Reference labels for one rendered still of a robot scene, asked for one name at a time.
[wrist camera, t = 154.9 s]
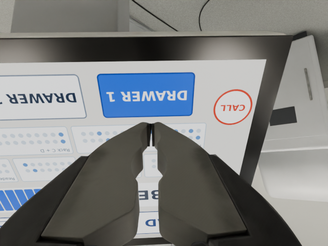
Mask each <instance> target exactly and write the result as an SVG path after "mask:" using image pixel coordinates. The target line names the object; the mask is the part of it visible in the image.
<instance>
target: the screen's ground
mask: <svg viewBox="0 0 328 246"><path fill-rule="evenodd" d="M265 63H266V60H206V61H104V62H35V63H0V75H4V74H64V73H79V76H80V80H81V85H82V91H83V96H84V101H85V106H86V110H87V115H88V119H80V120H40V121H1V122H0V126H31V125H69V124H107V123H141V122H146V123H156V122H161V123H164V122H202V121H209V122H208V131H207V140H206V148H205V150H206V152H207V153H209V154H210V155H211V154H216V155H217V156H218V157H219V158H220V159H222V160H223V161H224V162H225V163H226V164H227V165H228V166H229V167H231V168H232V169H233V170H234V171H235V172H236V173H237V174H238V175H240V171H241V166H242V162H243V158H244V153H245V149H246V144H247V140H248V136H249V131H250V127H251V123H252V119H253V114H254V110H255V106H256V102H257V98H258V93H259V89H260V85H261V81H262V76H263V72H264V68H265ZM184 71H196V83H195V97H194V110H193V117H159V118H119V119H103V115H102V109H101V103H100V98H99V92H98V86H97V80H96V75H95V73H124V72H184ZM243 87H258V90H257V94H256V98H255V103H254V107H253V111H252V115H251V120H250V124H249V125H248V126H212V127H210V121H211V113H212V105H213V97H214V89H215V88H243ZM160 179H161V178H151V179H136V180H137V182H138V190H139V205H140V212H142V211H158V182H159V180H160ZM48 183H49V182H42V183H14V184H0V188H26V187H44V186H46V185H47V184H48ZM154 237H162V236H161V234H160V233H156V234H136V236H135V237H134V238H154Z"/></svg>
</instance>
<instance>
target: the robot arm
mask: <svg viewBox="0 0 328 246"><path fill-rule="evenodd" d="M151 133H152V146H154V147H155V148H156V149H157V169H158V170H159V172H160V173H161V174H162V178H161V179H160V180H159V182H158V216H159V232H160V234H161V236H162V237H163V238H164V239H165V240H167V241H169V242H170V243H172V244H174V245H175V246H302V245H301V243H300V242H299V240H298V239H297V237H296V236H295V234H294V233H293V231H292V230H291V228H290V227H289V226H288V224H287V223H286V222H285V221H284V219H283V218H282V217H281V215H280V214H279V213H278V212H277V211H276V210H275V209H274V207H273V206H272V205H271V204H270V203H269V202H268V201H267V200H266V199H265V198H264V197H263V196H262V195H261V194H260V193H259V192H258V191H256V190H255V189H254V188H253V187H252V186H251V185H250V184H249V183H247V182H246V181H245V180H244V179H243V178H242V177H241V176H240V175H238V174H237V173H236V172H235V171H234V170H233V169H232V168H231V167H229V166H228V165H227V164H226V163H225V162H224V161H223V160H222V159H220V158H219V157H218V156H217V155H216V154H211V155H210V154H209V153H207V152H206V151H205V150H204V149H203V148H202V147H201V146H199V145H198V144H197V143H195V142H194V141H193V140H191V139H190V138H188V137H187V136H185V135H183V134H181V133H179V132H178V131H176V130H174V129H172V128H170V127H168V126H167V125H165V124H163V123H161V122H156V123H146V122H141V123H139V124H137V125H135V126H133V127H131V128H129V129H127V130H126V131H124V132H122V133H120V134H118V135H116V136H114V137H113V138H111V139H109V140H108V141H106V142H104V143H103V144H102V145H100V146H99V147H98V148H97V149H95V150H94V151H93V152H92V153H91V154H90V155H88V156H80V157H79V158H78V159H77V160H75V161H74V162H73V163H72V164H71V165H70V166H69V167H67V168H66V169H65V170H64V171H63V172H61V173H60V174H59V175H58V176H56V177H55V178H54V179H53V180H52V181H50V182H49V183H48V184H47V185H46V186H44V187H43V188H42V189H41V190H40V191H38V192H37V193H36V194H35V195H34V196H32V197H31V198H30V199H29V200H28V201H27V202H25V203H24V204H23V205H22V206H21V207H20V208H19V209H18V210H17V211H16V212H15V213H14V214H13V215H12V216H11V217H10V218H9V219H8V220H7V221H6V222H5V223H4V224H3V225H2V226H1V228H0V246H123V245H124V244H126V243H128V242H129V241H131V240H132V239H133V238H134V237H135V236H136V234H137V231H138V222H139V214H140V205H139V190H138V182H137V180H136V178H137V176H138V175H139V174H140V172H141V171H142V170H143V168H144V166H143V152H144V151H145V150H146V149H147V147H148V146H150V139H151Z"/></svg>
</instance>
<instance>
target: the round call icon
mask: <svg viewBox="0 0 328 246"><path fill-rule="evenodd" d="M257 90H258V87H243V88H215V89H214V97H213V105H212V113H211V121H210V127H212V126H248V125H249V124H250V120H251V115H252V111H253V107H254V103H255V98H256V94H257Z"/></svg>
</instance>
